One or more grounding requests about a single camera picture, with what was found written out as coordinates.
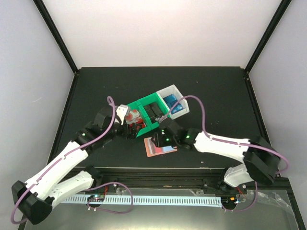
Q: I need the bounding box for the right controller board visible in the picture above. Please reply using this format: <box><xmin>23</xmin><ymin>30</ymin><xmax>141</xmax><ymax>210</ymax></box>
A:
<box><xmin>221</xmin><ymin>196</ymin><xmax>241</xmax><ymax>205</ymax></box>

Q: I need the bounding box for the white plastic bin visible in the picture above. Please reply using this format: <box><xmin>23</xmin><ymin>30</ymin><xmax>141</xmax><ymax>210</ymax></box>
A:
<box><xmin>157</xmin><ymin>84</ymin><xmax>189</xmax><ymax>120</ymax></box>

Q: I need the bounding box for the left controller board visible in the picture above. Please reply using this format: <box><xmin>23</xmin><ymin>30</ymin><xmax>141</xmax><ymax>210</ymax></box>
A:
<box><xmin>87</xmin><ymin>195</ymin><xmax>105</xmax><ymax>203</ymax></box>

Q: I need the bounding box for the blue card stack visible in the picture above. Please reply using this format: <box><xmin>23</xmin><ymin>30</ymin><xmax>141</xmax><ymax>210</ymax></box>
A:
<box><xmin>163</xmin><ymin>94</ymin><xmax>188</xmax><ymax>115</ymax></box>

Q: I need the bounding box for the left green plastic bin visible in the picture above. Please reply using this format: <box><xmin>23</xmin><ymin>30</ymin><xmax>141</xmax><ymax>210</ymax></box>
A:
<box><xmin>125</xmin><ymin>101</ymin><xmax>153</xmax><ymax>138</ymax></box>

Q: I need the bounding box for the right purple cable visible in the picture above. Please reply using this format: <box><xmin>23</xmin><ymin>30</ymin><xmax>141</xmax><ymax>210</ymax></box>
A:
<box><xmin>159</xmin><ymin>95</ymin><xmax>290</xmax><ymax>213</ymax></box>

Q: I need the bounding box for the controller board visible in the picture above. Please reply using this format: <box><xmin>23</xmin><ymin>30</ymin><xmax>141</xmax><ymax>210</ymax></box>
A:
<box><xmin>87</xmin><ymin>195</ymin><xmax>105</xmax><ymax>203</ymax></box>
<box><xmin>221</xmin><ymin>196</ymin><xmax>241</xmax><ymax>205</ymax></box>

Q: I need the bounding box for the red white card stack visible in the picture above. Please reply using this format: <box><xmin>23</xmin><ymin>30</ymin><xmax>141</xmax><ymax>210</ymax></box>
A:
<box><xmin>125</xmin><ymin>109</ymin><xmax>146</xmax><ymax>128</ymax></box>

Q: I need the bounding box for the middle green plastic bin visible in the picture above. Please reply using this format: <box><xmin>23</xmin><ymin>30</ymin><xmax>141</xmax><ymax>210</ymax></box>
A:
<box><xmin>137</xmin><ymin>92</ymin><xmax>169</xmax><ymax>129</ymax></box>

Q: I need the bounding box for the black frame post left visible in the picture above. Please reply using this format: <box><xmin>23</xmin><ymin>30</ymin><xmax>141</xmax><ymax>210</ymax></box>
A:
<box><xmin>33</xmin><ymin>0</ymin><xmax>78</xmax><ymax>74</ymax></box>

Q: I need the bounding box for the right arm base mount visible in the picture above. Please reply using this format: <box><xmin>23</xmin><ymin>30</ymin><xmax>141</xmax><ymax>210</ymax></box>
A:
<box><xmin>202</xmin><ymin>179</ymin><xmax>247</xmax><ymax>196</ymax></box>

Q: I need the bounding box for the black frame post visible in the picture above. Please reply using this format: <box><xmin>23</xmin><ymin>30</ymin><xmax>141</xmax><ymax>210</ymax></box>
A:
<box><xmin>33</xmin><ymin>0</ymin><xmax>78</xmax><ymax>74</ymax></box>
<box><xmin>245</xmin><ymin>0</ymin><xmax>292</xmax><ymax>74</ymax></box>

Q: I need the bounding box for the tan leather card holder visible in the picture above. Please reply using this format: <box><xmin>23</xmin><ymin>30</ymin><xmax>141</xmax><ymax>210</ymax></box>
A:
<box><xmin>144</xmin><ymin>138</ymin><xmax>177</xmax><ymax>158</ymax></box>

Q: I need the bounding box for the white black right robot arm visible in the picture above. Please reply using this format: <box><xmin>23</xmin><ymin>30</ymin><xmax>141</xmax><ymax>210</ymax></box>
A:
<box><xmin>151</xmin><ymin>118</ymin><xmax>281</xmax><ymax>194</ymax></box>

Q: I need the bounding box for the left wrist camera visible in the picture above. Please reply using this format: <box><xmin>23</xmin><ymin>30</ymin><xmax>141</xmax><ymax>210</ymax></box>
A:
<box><xmin>115</xmin><ymin>104</ymin><xmax>130</xmax><ymax>125</ymax></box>

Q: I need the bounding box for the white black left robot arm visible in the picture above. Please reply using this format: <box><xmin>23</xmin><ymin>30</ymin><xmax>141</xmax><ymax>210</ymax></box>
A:
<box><xmin>12</xmin><ymin>105</ymin><xmax>139</xmax><ymax>225</ymax></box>

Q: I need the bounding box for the green plastic bin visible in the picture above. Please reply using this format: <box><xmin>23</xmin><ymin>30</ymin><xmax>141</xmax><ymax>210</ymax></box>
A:
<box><xmin>137</xmin><ymin>92</ymin><xmax>169</xmax><ymax>129</ymax></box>
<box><xmin>125</xmin><ymin>101</ymin><xmax>153</xmax><ymax>138</ymax></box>

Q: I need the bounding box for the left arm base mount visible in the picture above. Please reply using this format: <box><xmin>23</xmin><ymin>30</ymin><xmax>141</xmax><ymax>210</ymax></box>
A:
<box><xmin>83</xmin><ymin>181</ymin><xmax>121</xmax><ymax>192</ymax></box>

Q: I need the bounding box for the black frame post right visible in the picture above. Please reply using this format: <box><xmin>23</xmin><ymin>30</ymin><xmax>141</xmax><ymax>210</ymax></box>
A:
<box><xmin>245</xmin><ymin>0</ymin><xmax>292</xmax><ymax>74</ymax></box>

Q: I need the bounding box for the white slotted cable duct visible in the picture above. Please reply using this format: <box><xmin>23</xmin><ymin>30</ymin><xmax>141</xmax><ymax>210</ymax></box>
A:
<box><xmin>62</xmin><ymin>194</ymin><xmax>222</xmax><ymax>207</ymax></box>

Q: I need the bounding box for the black vip card stack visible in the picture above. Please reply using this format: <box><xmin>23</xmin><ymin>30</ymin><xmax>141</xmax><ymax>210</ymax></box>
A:
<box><xmin>144</xmin><ymin>102</ymin><xmax>165</xmax><ymax>124</ymax></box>

